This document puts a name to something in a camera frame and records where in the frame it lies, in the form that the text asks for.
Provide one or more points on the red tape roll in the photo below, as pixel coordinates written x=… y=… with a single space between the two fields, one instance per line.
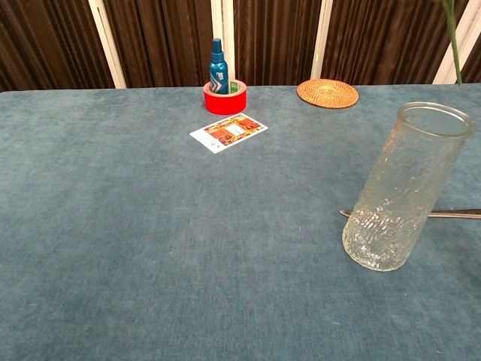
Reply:
x=225 y=103

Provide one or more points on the blue spray bottle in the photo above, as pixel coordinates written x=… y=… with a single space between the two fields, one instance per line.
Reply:
x=218 y=71

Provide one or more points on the orange white printed card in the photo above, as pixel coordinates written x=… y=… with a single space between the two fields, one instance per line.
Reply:
x=229 y=131

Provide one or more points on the white frame post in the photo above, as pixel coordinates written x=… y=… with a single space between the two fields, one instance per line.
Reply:
x=107 y=45
x=222 y=22
x=464 y=34
x=322 y=41

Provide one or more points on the pink artificial flower bouquet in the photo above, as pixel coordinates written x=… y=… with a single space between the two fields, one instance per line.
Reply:
x=453 y=41

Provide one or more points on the round woven rattan coaster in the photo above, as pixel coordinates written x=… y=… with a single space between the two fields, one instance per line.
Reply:
x=327 y=93

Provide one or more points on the small green object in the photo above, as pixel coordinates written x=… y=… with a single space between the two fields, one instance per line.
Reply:
x=235 y=87

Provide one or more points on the clear textured glass vase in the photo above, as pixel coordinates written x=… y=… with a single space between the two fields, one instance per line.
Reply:
x=402 y=195

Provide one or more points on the dark brown curtain panel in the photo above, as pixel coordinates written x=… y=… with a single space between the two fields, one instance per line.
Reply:
x=276 y=41
x=383 y=41
x=49 y=41
x=161 y=41
x=472 y=69

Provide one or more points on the blue fabric tablecloth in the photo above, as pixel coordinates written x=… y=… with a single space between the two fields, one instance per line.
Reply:
x=150 y=233

